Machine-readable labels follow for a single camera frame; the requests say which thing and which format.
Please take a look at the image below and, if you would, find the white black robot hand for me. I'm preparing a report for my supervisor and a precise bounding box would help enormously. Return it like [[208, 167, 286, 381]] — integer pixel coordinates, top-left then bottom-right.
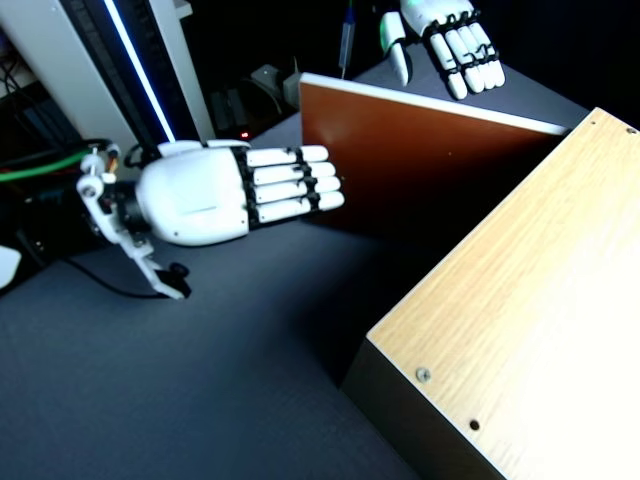
[[379, 0, 506, 100], [134, 141, 346, 246]]

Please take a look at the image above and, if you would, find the brown wooden board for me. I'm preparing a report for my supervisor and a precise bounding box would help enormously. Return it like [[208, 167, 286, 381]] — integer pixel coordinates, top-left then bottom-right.
[[298, 72, 571, 249]]

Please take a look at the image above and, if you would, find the light wooden box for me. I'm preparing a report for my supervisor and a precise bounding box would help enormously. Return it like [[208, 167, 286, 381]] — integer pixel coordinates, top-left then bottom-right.
[[341, 106, 640, 480]]

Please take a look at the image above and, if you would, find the black power strip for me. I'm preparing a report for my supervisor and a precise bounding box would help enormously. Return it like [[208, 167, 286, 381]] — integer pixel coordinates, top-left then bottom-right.
[[208, 88, 252, 142]]

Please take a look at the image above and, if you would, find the blue white pen-shaped tool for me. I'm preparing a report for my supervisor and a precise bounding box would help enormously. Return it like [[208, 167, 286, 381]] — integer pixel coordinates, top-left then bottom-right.
[[338, 0, 357, 80]]

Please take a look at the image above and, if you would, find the white LED light strip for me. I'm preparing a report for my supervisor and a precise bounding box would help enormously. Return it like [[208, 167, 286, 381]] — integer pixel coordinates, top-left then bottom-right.
[[102, 0, 177, 145]]

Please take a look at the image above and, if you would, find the grey power adapter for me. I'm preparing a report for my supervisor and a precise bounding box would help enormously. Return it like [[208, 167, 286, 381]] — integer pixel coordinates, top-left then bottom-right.
[[249, 63, 303, 107]]

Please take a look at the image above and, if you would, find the white column with black track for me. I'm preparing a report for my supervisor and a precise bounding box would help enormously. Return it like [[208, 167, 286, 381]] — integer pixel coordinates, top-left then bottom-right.
[[0, 0, 217, 151]]

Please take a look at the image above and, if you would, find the black cable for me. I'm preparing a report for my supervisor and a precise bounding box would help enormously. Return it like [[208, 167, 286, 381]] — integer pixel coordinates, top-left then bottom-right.
[[62, 255, 164, 300]]

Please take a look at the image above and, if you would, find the green cable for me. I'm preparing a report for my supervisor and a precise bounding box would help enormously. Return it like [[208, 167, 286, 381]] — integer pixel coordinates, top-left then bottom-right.
[[0, 147, 101, 184]]

